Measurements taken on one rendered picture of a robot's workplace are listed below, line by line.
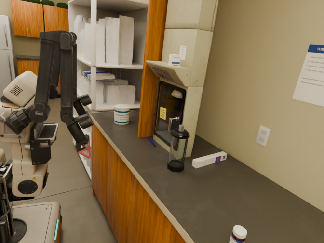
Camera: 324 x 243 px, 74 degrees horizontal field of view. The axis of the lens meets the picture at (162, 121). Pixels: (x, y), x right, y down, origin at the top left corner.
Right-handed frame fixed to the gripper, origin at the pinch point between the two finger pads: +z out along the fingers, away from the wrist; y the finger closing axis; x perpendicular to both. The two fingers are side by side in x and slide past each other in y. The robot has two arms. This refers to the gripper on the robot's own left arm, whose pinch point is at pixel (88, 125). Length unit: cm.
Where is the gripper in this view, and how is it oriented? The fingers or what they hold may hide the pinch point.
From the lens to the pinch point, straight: 168.9
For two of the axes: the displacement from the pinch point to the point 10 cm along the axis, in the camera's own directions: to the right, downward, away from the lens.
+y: -3.1, -3.6, 8.8
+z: 3.0, 8.4, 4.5
